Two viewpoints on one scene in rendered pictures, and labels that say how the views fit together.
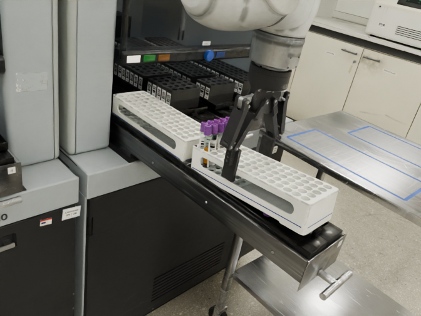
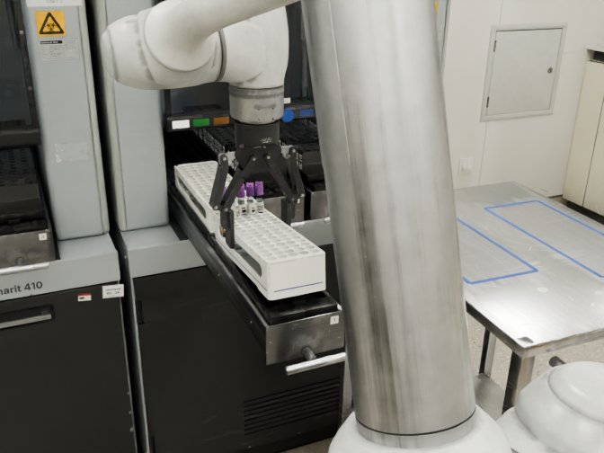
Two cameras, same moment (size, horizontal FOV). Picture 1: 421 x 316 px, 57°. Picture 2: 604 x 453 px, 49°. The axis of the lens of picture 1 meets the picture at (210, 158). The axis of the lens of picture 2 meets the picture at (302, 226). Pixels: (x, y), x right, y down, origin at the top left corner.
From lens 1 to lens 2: 0.67 m
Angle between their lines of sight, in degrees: 23
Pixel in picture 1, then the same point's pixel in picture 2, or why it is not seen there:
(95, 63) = (139, 130)
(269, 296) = not seen: hidden behind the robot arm
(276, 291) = not seen: hidden behind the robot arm
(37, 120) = (80, 190)
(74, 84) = (118, 154)
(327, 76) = not seen: outside the picture
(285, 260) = (257, 329)
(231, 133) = (215, 191)
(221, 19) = (130, 81)
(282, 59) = (249, 111)
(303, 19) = (255, 70)
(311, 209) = (270, 269)
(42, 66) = (81, 136)
